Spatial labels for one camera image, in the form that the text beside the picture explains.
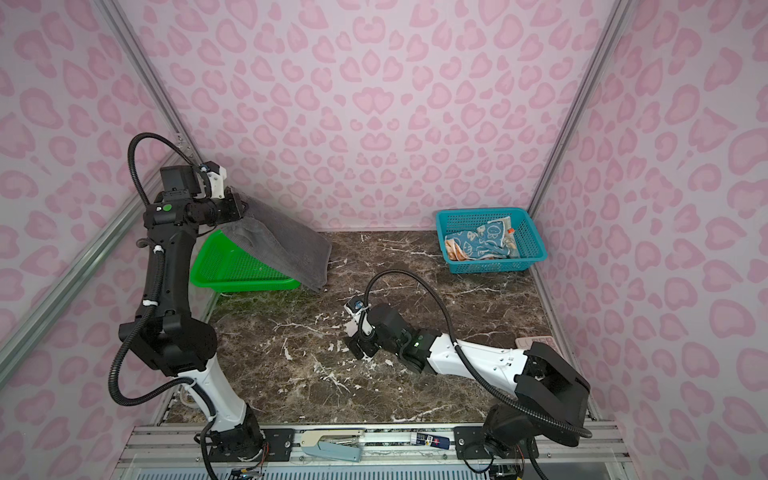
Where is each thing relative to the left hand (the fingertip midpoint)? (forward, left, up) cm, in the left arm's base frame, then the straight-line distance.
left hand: (243, 198), depth 80 cm
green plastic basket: (+5, +24, -35) cm, 43 cm away
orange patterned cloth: (+2, -61, -28) cm, 67 cm away
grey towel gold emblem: (-3, -9, -18) cm, 20 cm away
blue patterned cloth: (+11, -74, -31) cm, 81 cm away
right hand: (-27, -30, -21) cm, 45 cm away
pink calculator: (-27, -79, -34) cm, 90 cm away
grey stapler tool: (-53, -25, -33) cm, 67 cm away
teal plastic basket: (+12, -87, -31) cm, 94 cm away
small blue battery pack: (-52, -48, -32) cm, 78 cm away
